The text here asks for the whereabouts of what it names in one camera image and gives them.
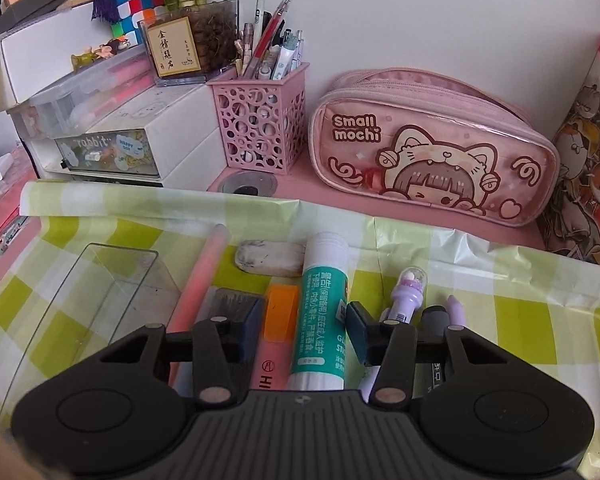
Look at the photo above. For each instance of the black correction tape case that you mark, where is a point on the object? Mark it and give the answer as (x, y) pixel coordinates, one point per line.
(230, 304)

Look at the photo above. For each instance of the colourful cube puzzle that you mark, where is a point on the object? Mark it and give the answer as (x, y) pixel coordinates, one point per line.
(131, 13)

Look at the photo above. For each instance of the clear plastic organizer box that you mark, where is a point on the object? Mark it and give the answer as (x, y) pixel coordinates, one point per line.
(109, 292)

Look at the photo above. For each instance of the cartoon book box set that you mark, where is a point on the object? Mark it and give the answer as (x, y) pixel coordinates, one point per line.
(570, 222)

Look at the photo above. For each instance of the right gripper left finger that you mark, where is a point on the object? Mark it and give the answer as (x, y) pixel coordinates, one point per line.
(230, 339)

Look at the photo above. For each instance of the pens in holder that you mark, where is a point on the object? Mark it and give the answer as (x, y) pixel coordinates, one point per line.
(267, 48)

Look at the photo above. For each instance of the white eraser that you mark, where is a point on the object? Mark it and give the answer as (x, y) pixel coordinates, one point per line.
(263, 257)

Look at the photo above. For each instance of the white teal glue stick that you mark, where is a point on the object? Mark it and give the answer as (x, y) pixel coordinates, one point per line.
(319, 357)

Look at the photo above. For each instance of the pink cat pencil case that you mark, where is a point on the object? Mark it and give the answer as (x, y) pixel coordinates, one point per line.
(429, 140)

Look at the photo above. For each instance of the white cardboard box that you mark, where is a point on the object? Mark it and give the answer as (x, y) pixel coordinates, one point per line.
(39, 53)

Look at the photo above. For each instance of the purple novelty pen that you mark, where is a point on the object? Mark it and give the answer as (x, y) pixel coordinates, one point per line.
(407, 297)

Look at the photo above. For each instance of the white drawer organizer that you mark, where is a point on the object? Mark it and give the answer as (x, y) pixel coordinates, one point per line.
(165, 136)

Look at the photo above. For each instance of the orange highlighter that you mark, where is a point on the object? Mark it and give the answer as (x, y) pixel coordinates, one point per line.
(272, 364)

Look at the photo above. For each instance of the pink highlighter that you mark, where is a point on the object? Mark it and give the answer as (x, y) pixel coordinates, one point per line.
(200, 279)

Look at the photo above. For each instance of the clear plastic drawer box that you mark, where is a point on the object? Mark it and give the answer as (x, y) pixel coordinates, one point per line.
(74, 103)

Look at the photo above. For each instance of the green checked tablecloth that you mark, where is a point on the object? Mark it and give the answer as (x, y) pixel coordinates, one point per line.
(542, 307)

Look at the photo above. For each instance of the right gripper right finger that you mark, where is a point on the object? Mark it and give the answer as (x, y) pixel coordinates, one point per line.
(392, 346)

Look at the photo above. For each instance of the pink perforated pen holder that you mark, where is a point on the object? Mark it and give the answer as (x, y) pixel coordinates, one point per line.
(262, 122)

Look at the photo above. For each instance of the light purple clear pen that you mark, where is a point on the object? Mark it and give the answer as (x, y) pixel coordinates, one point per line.
(455, 311)

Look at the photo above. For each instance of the grey marker pen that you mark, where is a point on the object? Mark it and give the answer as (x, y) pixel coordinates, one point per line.
(429, 374)

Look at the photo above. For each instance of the pink books stack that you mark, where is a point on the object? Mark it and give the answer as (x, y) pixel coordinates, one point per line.
(11, 186)

